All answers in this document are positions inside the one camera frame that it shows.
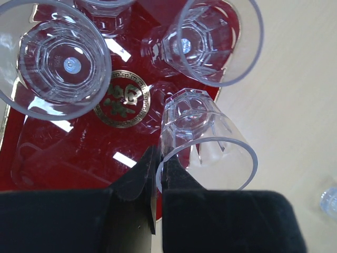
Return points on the clear glass lone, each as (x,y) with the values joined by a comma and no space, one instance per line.
(204,143)

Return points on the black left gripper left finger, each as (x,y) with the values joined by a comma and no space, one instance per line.
(118,218)

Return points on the red tray with gold rim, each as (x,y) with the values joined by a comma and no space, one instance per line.
(92,151)

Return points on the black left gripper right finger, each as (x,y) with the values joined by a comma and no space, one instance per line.
(198,220)

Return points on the clear glass from corner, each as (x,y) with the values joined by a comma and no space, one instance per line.
(110,17)

